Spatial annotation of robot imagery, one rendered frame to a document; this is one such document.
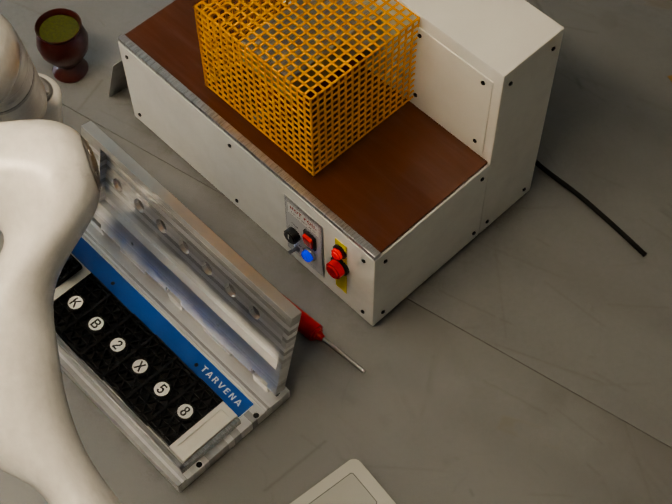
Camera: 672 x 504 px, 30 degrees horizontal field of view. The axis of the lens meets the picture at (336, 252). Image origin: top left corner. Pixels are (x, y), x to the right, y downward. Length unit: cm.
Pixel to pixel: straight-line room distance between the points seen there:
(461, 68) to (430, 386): 46
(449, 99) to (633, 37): 56
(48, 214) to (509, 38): 74
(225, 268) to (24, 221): 57
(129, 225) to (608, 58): 86
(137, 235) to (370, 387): 40
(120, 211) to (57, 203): 70
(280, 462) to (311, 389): 12
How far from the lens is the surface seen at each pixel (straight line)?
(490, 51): 166
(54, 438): 119
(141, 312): 186
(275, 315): 167
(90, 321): 185
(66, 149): 119
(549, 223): 197
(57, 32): 210
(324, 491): 173
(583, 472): 178
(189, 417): 176
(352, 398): 180
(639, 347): 188
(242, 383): 179
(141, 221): 183
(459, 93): 173
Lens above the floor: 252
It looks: 58 degrees down
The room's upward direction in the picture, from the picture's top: 1 degrees counter-clockwise
